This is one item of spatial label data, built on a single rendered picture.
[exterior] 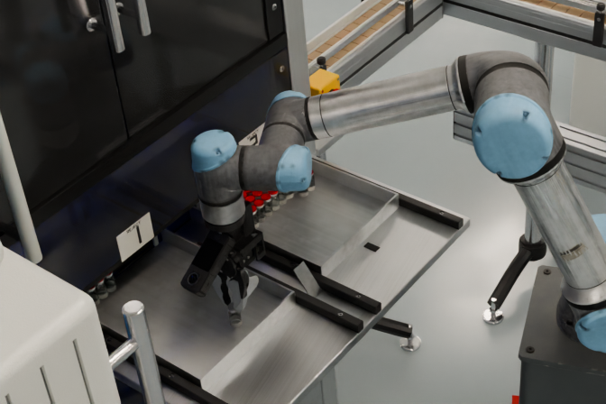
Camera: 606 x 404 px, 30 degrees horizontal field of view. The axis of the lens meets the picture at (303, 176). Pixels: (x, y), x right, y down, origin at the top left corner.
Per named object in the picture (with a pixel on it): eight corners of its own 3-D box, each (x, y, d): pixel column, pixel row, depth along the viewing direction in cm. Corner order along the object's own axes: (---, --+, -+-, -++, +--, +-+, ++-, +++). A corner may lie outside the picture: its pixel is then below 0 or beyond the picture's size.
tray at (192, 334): (68, 316, 213) (65, 302, 210) (164, 240, 228) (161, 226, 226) (203, 393, 195) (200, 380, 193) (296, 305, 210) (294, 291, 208)
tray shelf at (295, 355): (51, 339, 211) (50, 332, 210) (285, 150, 252) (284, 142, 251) (247, 456, 186) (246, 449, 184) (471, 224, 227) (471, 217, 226)
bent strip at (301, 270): (295, 292, 213) (292, 270, 209) (305, 283, 215) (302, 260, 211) (356, 322, 205) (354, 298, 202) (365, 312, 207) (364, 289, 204)
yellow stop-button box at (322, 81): (296, 107, 248) (293, 80, 243) (316, 92, 252) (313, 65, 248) (323, 118, 244) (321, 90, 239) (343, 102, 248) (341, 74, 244)
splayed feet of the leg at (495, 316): (475, 318, 326) (476, 283, 318) (558, 224, 356) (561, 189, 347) (500, 329, 322) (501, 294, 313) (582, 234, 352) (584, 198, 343)
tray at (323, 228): (190, 218, 233) (188, 205, 231) (270, 154, 248) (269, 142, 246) (322, 280, 215) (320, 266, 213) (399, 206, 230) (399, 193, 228)
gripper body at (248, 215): (267, 257, 201) (260, 205, 194) (236, 285, 196) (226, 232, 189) (234, 243, 205) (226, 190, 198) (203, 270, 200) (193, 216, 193)
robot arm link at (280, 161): (313, 123, 188) (248, 123, 190) (303, 163, 179) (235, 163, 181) (316, 160, 193) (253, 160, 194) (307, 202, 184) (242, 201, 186)
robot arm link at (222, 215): (223, 213, 186) (186, 197, 190) (226, 234, 189) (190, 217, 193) (252, 188, 190) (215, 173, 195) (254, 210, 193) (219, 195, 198)
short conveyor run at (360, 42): (285, 151, 255) (279, 93, 245) (234, 131, 263) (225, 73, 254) (448, 19, 296) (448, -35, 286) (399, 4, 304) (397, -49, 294)
